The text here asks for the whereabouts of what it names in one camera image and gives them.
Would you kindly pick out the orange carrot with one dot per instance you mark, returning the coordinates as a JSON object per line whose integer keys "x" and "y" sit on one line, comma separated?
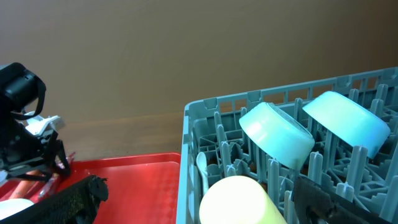
{"x": 22, "y": 188}

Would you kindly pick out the grey dishwasher rack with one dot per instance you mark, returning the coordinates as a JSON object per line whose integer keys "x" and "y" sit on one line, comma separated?
{"x": 212, "y": 126}

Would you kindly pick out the white plastic spoon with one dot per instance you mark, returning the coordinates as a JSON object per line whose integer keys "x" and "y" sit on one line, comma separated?
{"x": 202, "y": 168}

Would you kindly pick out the green bowl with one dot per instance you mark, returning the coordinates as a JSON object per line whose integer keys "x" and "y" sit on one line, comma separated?
{"x": 278, "y": 134}

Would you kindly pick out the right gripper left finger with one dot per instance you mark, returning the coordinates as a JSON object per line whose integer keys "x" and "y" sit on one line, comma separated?
{"x": 78, "y": 203}

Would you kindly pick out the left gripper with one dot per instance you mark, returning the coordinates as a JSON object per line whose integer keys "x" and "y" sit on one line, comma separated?
{"x": 27, "y": 157}

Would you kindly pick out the red serving tray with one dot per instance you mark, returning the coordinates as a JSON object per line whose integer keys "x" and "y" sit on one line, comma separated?
{"x": 142, "y": 189}

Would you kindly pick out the light blue plate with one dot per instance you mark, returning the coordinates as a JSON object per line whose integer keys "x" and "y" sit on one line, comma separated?
{"x": 13, "y": 206}

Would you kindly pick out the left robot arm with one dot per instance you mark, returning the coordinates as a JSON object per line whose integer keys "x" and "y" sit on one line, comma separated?
{"x": 22, "y": 92}

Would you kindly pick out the light blue bowl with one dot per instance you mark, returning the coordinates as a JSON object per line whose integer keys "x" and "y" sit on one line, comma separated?
{"x": 349, "y": 121}

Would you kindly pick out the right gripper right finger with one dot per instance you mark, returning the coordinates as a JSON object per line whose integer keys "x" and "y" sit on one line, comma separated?
{"x": 316, "y": 204}

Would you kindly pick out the yellow cup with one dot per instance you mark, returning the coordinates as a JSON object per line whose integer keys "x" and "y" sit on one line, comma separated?
{"x": 238, "y": 200}

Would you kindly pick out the red snack wrapper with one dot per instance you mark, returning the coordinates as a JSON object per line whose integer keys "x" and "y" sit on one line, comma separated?
{"x": 49, "y": 188}

